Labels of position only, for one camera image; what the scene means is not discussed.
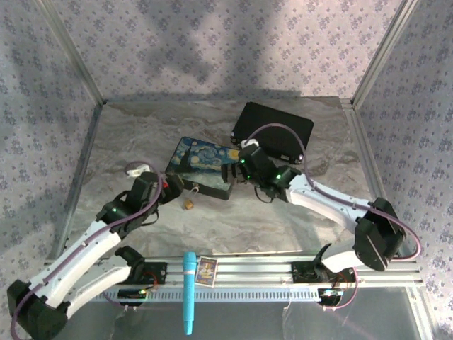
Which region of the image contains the starry night painted box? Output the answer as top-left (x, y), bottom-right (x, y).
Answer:
top-left (164, 136), bottom-right (245, 201)

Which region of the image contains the brass padlock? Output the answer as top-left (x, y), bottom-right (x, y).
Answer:
top-left (182, 186), bottom-right (200, 211)

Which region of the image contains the black ribbed hard case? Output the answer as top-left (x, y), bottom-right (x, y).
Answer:
top-left (229, 101), bottom-right (315, 166)

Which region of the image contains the small picture card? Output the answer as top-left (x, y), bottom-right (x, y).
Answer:
top-left (195, 257), bottom-right (218, 288)

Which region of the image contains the cyan marker pen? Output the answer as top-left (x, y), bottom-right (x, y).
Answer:
top-left (181, 251), bottom-right (197, 336)

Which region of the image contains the small green circuit board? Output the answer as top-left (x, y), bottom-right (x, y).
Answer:
top-left (117, 288), bottom-right (148, 299)
top-left (317, 288), bottom-right (345, 300)

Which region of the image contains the aluminium base beam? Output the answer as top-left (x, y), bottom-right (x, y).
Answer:
top-left (101, 251), bottom-right (423, 286)

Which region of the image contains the thin black cable loop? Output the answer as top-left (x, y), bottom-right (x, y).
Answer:
top-left (253, 186), bottom-right (280, 204)

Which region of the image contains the slotted grey cable duct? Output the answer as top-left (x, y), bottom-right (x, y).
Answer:
top-left (105, 286), bottom-right (341, 303)

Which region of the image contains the aluminium corner post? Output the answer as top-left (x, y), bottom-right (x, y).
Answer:
top-left (352, 0), bottom-right (420, 107)
top-left (38, 0), bottom-right (108, 105)

